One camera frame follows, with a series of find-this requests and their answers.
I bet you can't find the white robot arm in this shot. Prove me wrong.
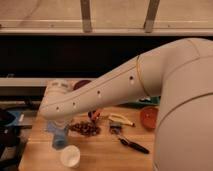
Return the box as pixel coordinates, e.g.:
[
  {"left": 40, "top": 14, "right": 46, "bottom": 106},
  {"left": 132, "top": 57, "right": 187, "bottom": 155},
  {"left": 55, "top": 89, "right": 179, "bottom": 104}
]
[{"left": 39, "top": 38, "right": 213, "bottom": 171}]

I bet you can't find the white paper cup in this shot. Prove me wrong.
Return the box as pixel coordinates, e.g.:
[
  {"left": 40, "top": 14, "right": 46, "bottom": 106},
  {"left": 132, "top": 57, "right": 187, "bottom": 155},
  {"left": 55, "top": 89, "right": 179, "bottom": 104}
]
[{"left": 60, "top": 145, "right": 80, "bottom": 168}]

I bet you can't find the bunch of dark grapes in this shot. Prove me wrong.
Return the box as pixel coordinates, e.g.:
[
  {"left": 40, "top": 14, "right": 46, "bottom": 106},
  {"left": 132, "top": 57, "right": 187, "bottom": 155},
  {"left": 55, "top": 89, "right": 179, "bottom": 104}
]
[{"left": 69, "top": 121, "right": 101, "bottom": 136}]

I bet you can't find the small red orange toy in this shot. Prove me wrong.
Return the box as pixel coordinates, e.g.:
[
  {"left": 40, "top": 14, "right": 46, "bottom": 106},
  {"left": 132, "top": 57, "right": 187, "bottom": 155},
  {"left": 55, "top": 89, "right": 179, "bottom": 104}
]
[{"left": 88, "top": 109, "right": 102, "bottom": 122}]

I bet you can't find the dark red bowl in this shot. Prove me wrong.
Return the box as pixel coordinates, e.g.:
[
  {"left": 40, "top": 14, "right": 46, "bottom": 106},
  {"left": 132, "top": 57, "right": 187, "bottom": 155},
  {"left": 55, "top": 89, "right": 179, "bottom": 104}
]
[{"left": 73, "top": 80, "right": 91, "bottom": 90}]

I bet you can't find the black chair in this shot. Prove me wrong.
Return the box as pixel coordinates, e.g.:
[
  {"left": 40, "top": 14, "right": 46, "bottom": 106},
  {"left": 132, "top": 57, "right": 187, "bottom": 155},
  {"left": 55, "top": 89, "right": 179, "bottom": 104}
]
[{"left": 0, "top": 108, "right": 21, "bottom": 171}]

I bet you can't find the yellow banana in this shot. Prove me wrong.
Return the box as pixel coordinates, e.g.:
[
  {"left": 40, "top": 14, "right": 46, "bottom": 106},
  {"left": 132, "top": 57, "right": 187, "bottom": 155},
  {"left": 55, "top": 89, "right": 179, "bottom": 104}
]
[{"left": 108, "top": 113, "right": 135, "bottom": 127}]

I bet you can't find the orange bowl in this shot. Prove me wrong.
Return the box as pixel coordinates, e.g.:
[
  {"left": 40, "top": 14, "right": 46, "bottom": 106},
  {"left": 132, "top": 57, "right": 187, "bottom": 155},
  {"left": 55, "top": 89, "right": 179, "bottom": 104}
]
[{"left": 140, "top": 106, "right": 158, "bottom": 129}]

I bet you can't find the green tray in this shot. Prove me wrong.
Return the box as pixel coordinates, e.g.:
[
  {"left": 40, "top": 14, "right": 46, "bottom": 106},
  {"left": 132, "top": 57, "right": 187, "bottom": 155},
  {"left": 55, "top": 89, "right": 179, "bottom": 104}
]
[{"left": 122, "top": 96, "right": 160, "bottom": 108}]

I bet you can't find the black handled peeler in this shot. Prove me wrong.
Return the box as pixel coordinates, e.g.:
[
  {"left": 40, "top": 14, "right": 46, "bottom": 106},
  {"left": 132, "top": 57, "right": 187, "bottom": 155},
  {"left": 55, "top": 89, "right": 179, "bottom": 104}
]
[{"left": 109, "top": 121, "right": 149, "bottom": 154}]

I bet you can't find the grey window post left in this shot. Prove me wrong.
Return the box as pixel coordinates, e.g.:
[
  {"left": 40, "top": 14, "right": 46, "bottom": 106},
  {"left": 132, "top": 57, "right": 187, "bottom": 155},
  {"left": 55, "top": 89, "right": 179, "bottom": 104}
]
[{"left": 80, "top": 0, "right": 92, "bottom": 33}]

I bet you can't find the grey window post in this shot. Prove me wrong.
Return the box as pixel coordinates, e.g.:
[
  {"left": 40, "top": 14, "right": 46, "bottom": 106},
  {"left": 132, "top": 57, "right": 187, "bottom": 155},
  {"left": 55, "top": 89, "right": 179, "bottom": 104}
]
[
  {"left": 144, "top": 0, "right": 160, "bottom": 33},
  {"left": 80, "top": 0, "right": 92, "bottom": 33}
]

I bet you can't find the grey window post right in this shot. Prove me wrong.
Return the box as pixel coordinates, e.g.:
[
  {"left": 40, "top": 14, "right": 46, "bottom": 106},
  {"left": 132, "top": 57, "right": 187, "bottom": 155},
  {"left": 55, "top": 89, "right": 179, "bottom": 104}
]
[{"left": 144, "top": 0, "right": 160, "bottom": 33}]

